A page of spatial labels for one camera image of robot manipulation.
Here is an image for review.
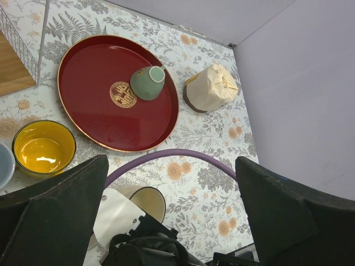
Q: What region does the small celadon teacup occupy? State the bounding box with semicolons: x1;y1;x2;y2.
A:
130;65;166;101

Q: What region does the yellow mug black handle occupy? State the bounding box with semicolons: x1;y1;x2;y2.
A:
12;120;77;179

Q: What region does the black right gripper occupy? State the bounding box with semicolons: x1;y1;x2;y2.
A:
99;212;256;266

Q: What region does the beige textured mug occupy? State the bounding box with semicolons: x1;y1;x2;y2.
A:
116;185;166;223

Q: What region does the paper wrapped round package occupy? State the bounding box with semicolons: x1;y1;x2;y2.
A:
183;63;239;113

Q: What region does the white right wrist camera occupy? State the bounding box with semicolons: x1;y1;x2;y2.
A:
88;188;146;250

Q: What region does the grey blue mug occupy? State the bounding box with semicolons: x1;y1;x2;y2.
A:
0;142;16;189

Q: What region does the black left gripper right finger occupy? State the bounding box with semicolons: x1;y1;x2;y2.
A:
235;156;354;265

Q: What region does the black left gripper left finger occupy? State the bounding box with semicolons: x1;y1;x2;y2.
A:
1;155;109;265

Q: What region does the white wire wooden shelf rack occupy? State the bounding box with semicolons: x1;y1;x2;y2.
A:
1;1;54;99

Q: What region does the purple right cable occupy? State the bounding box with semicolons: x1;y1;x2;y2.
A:
105;148;237;189

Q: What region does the red round tray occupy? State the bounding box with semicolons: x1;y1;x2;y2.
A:
57;35;179;152

